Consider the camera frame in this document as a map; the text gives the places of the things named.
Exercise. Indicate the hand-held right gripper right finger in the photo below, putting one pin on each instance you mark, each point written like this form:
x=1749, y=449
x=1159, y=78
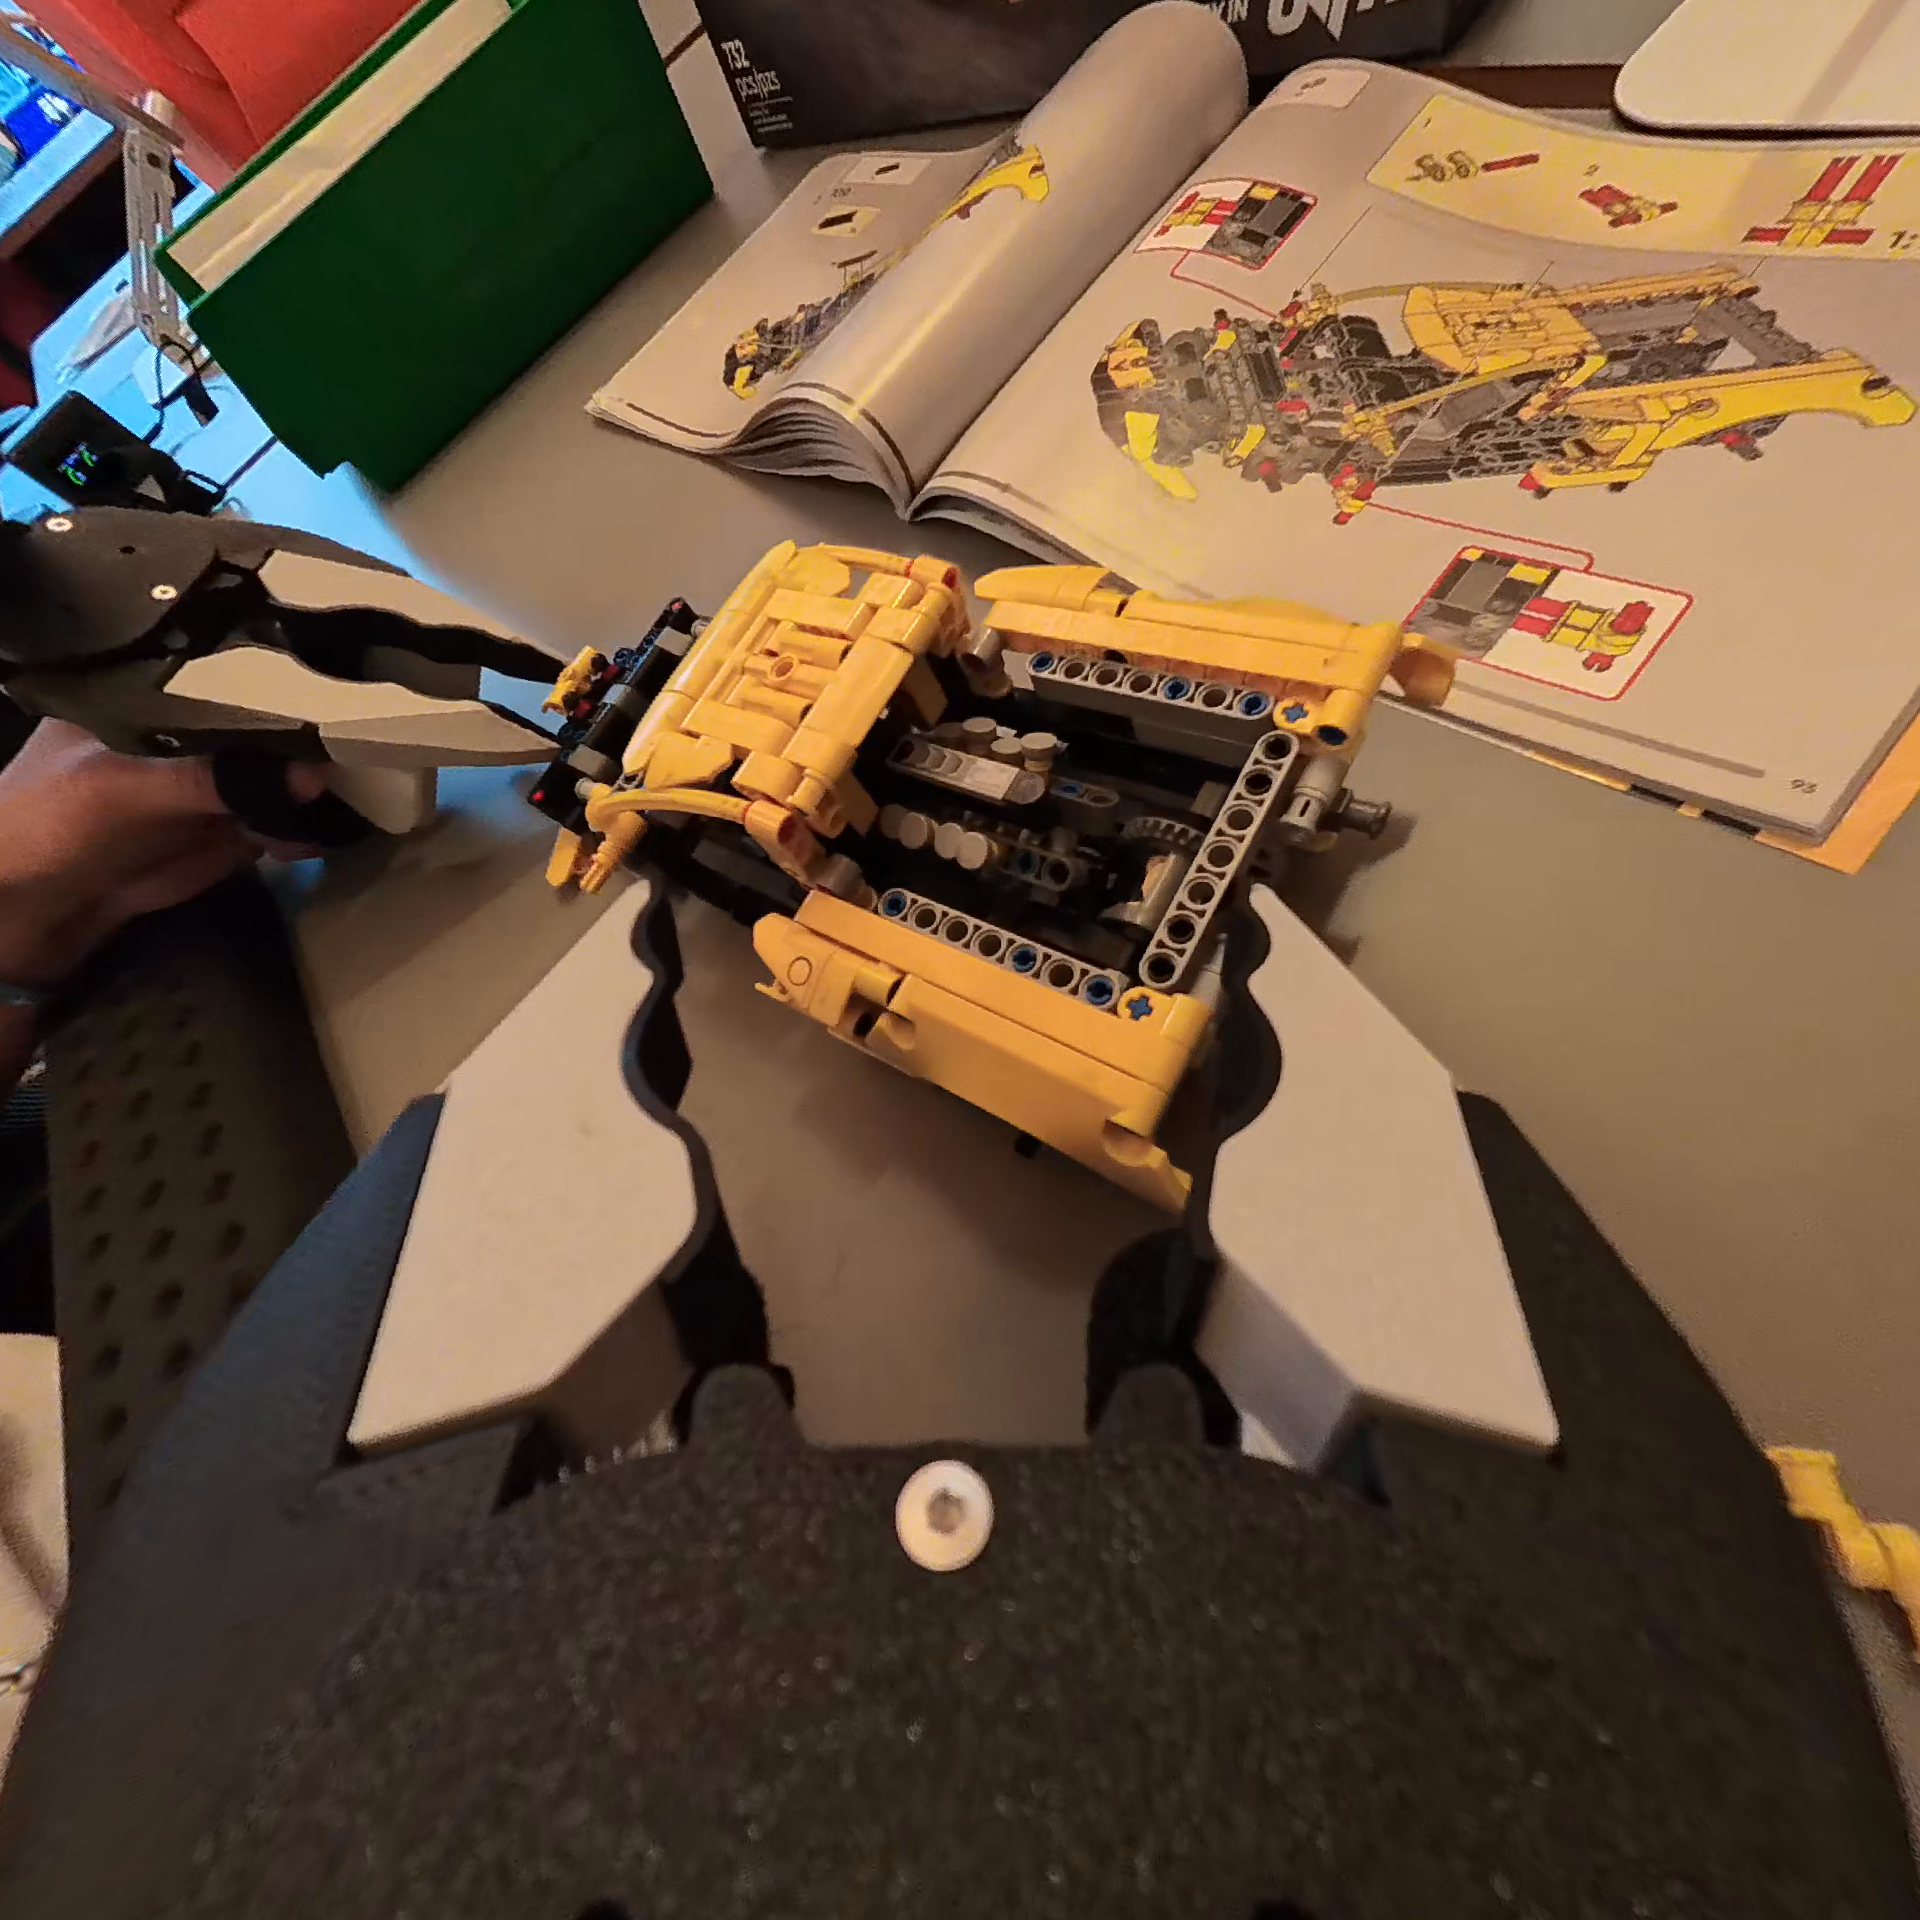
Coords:
x=1349, y=1229

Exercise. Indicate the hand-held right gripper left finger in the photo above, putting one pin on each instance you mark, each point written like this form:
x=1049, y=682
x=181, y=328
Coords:
x=524, y=1229

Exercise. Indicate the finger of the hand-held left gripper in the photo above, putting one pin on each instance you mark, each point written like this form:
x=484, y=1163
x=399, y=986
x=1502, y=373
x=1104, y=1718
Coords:
x=405, y=600
x=300, y=704

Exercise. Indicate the yellow brick toy car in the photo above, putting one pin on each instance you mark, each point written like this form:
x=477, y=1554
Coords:
x=839, y=674

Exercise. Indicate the person's left hand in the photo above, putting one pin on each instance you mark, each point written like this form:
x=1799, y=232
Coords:
x=106, y=838

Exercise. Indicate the black device with display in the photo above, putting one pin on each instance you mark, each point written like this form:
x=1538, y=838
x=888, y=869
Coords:
x=89, y=457

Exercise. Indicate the green plastic bin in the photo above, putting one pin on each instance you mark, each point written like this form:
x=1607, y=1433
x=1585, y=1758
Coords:
x=450, y=254

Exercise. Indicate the black perforated chair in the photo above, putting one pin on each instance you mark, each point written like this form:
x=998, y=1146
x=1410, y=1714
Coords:
x=166, y=1125

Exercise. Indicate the orange container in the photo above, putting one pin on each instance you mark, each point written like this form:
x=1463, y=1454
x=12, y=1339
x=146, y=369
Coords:
x=300, y=59

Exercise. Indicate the toy car set box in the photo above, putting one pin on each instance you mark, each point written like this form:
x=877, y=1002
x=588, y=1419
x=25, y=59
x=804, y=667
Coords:
x=974, y=59

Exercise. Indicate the open instruction booklet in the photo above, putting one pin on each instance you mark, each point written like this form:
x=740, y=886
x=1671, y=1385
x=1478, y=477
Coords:
x=1501, y=450

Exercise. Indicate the instruction sheet on stand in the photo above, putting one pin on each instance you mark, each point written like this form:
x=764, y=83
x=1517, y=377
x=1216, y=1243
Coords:
x=1770, y=59

